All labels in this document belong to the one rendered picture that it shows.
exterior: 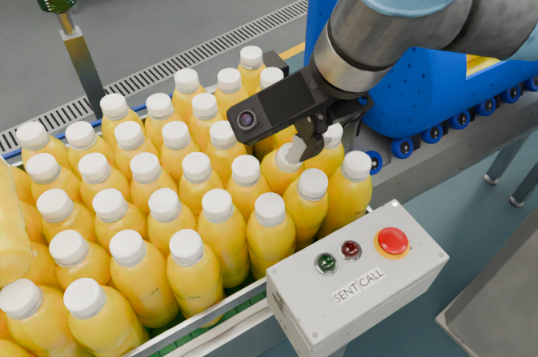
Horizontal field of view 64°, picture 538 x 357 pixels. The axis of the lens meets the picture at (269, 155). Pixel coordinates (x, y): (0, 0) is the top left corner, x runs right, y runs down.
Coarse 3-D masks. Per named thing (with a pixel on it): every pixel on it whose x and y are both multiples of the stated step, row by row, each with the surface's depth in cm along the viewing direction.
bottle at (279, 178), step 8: (272, 152) 66; (264, 160) 67; (272, 160) 65; (264, 168) 66; (272, 168) 65; (280, 168) 63; (304, 168) 67; (272, 176) 65; (280, 176) 64; (288, 176) 64; (296, 176) 65; (272, 184) 66; (280, 184) 65; (288, 184) 65; (280, 192) 68
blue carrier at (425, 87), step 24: (408, 72) 69; (432, 72) 65; (456, 72) 66; (480, 72) 69; (504, 72) 73; (528, 72) 78; (384, 96) 77; (408, 96) 72; (432, 96) 67; (456, 96) 69; (480, 96) 74; (384, 120) 80; (408, 120) 74; (432, 120) 71
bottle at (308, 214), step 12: (288, 192) 62; (300, 192) 60; (324, 192) 60; (288, 204) 62; (300, 204) 60; (312, 204) 60; (324, 204) 61; (300, 216) 61; (312, 216) 61; (324, 216) 63; (300, 228) 64; (312, 228) 65; (300, 240) 68; (312, 240) 72
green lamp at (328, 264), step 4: (320, 256) 51; (324, 256) 51; (328, 256) 51; (332, 256) 51; (320, 260) 50; (324, 260) 50; (328, 260) 50; (332, 260) 50; (320, 264) 50; (324, 264) 50; (328, 264) 50; (332, 264) 50; (320, 268) 50; (324, 268) 50; (328, 268) 50; (332, 268) 50
